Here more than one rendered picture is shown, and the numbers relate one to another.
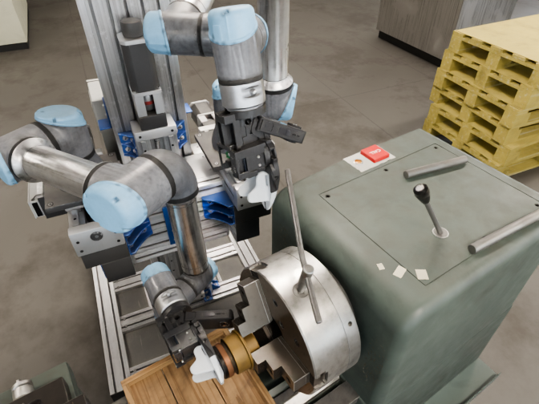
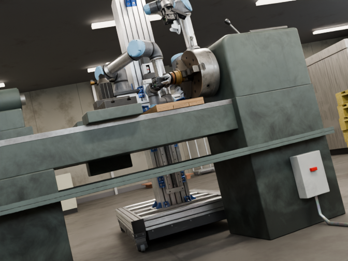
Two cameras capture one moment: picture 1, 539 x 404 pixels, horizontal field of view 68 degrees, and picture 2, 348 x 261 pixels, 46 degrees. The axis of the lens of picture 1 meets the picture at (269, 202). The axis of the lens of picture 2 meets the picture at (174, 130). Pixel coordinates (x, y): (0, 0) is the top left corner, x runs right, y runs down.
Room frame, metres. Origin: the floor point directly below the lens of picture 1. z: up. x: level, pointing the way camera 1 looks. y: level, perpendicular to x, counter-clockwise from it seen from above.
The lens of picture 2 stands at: (-2.04, -0.26, 0.60)
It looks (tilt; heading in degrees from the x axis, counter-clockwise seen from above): 4 degrees up; 10
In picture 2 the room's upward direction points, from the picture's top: 13 degrees counter-clockwise
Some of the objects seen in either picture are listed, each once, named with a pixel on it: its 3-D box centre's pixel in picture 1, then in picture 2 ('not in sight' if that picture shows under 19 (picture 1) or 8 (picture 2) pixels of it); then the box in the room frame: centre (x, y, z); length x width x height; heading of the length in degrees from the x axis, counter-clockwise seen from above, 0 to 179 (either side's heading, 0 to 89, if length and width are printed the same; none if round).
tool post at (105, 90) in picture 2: not in sight; (105, 91); (0.28, 0.48, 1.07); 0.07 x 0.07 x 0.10; 33
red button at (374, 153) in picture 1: (374, 154); not in sight; (0.98, -0.30, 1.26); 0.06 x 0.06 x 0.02; 33
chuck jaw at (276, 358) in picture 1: (287, 366); (192, 71); (0.42, -0.04, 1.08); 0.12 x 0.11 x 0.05; 33
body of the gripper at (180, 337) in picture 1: (183, 333); (158, 83); (0.51, 0.20, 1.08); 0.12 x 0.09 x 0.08; 33
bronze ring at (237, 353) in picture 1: (236, 352); (176, 77); (0.46, 0.07, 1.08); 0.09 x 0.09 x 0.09; 33
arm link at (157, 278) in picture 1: (160, 285); (151, 89); (0.65, 0.28, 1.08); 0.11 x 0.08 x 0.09; 33
